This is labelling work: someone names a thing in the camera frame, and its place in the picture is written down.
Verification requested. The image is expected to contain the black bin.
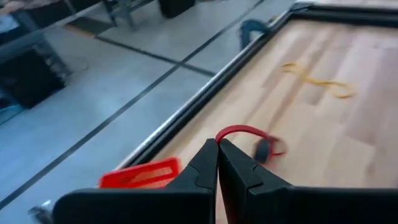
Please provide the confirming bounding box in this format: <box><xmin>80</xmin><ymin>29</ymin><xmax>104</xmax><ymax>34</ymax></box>
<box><xmin>157</xmin><ymin>0</ymin><xmax>197</xmax><ymax>19</ymax></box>

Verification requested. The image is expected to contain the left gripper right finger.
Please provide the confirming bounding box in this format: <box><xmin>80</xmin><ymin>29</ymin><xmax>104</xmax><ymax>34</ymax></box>
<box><xmin>218</xmin><ymin>138</ymin><xmax>398</xmax><ymax>224</ymax></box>

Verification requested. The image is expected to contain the black equipment case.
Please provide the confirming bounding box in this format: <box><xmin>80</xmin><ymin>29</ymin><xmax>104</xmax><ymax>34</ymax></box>
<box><xmin>0</xmin><ymin>46</ymin><xmax>73</xmax><ymax>110</ymax></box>

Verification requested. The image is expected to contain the red rubber band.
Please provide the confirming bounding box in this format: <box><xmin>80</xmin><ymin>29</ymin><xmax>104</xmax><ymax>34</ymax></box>
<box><xmin>215</xmin><ymin>124</ymin><xmax>287</xmax><ymax>157</ymax></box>

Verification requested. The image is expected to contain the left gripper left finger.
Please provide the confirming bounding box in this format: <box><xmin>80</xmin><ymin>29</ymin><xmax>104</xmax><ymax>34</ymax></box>
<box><xmin>52</xmin><ymin>138</ymin><xmax>220</xmax><ymax>224</ymax></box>

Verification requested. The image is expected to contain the red plastic basket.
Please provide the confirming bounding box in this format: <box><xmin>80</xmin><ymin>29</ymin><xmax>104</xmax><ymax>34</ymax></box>
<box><xmin>98</xmin><ymin>157</ymin><xmax>182</xmax><ymax>190</ymax></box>

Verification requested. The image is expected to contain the table edge clamp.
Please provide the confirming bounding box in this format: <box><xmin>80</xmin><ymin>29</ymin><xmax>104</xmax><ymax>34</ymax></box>
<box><xmin>238</xmin><ymin>18</ymin><xmax>271</xmax><ymax>51</ymax></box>

